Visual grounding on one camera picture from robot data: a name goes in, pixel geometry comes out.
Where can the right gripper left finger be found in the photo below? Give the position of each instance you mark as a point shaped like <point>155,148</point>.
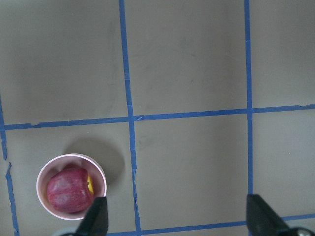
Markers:
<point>95,222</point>

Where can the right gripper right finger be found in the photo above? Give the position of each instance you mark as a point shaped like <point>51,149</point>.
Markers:
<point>262,220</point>

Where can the red apple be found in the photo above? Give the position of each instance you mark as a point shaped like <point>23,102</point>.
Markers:
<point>70,190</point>

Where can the pink bowl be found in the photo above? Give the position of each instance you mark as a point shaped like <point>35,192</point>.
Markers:
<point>66,161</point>

